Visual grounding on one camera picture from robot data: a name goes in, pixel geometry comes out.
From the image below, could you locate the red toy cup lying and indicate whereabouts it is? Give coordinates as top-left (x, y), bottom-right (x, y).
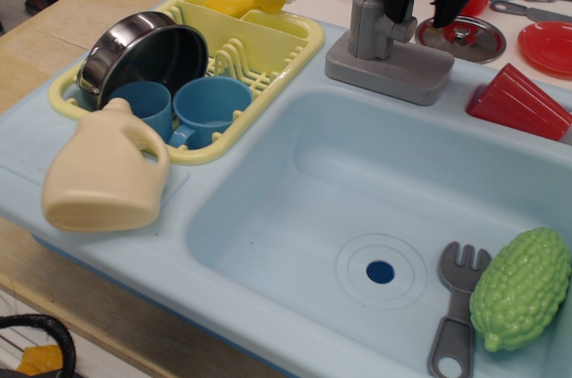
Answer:
top-left (466, 63), bottom-right (571, 141)

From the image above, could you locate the light blue toy sink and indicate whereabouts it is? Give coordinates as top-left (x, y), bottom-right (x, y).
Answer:
top-left (1, 52), bottom-right (571, 377)

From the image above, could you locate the blue toy mug right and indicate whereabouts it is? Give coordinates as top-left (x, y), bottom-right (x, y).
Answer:
top-left (169, 76), bottom-right (253, 150)

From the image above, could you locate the blue toy cup left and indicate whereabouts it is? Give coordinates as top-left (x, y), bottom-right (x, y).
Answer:
top-left (110, 80), bottom-right (172, 144)

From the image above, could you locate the cream toy detergent bottle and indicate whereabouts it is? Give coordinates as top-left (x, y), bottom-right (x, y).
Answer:
top-left (41, 98), bottom-right (170, 232)

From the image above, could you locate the steel pot lid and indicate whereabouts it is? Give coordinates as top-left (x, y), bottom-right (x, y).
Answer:
top-left (415, 15), bottom-right (507, 64)

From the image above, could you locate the green toy bitter gourd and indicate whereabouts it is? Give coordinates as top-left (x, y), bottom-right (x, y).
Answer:
top-left (469, 227), bottom-right (571, 353)

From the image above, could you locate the steel pot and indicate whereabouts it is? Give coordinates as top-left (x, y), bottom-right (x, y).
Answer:
top-left (76, 11), bottom-right (208, 110)

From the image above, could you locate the red toy plate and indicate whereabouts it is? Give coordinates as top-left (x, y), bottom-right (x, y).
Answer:
top-left (517, 21), bottom-right (571, 79)

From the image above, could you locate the orange object bottom left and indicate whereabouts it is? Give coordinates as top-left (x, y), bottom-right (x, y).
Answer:
top-left (16, 345), bottom-right (63, 376)

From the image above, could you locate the black braided cable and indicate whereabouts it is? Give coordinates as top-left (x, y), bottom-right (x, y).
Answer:
top-left (0, 313), bottom-right (77, 378)

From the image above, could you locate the grey toy faucet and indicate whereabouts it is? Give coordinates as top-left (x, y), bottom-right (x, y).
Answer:
top-left (325, 0), bottom-right (455, 105)

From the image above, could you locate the grey toy fork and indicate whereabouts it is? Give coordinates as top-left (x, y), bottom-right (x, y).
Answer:
top-left (427, 241), bottom-right (492, 377)

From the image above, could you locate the brown shoe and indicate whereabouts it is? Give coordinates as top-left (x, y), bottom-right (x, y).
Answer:
top-left (24, 0), bottom-right (48, 16)

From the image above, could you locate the grey toy spoon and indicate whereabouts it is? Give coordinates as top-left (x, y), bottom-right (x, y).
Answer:
top-left (490, 0), bottom-right (571, 23)

